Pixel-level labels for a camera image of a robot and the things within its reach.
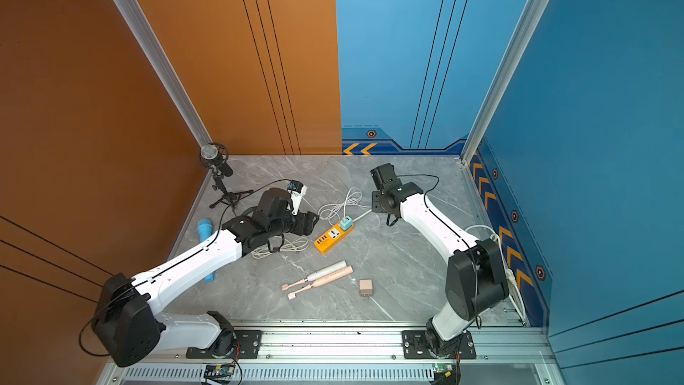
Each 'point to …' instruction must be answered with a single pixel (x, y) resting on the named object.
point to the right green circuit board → (444, 368)
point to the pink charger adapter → (366, 288)
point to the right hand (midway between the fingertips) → (382, 202)
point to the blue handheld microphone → (205, 228)
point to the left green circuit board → (227, 370)
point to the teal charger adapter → (347, 224)
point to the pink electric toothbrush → (323, 281)
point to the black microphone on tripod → (215, 156)
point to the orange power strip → (328, 241)
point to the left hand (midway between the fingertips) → (310, 211)
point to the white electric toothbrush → (315, 276)
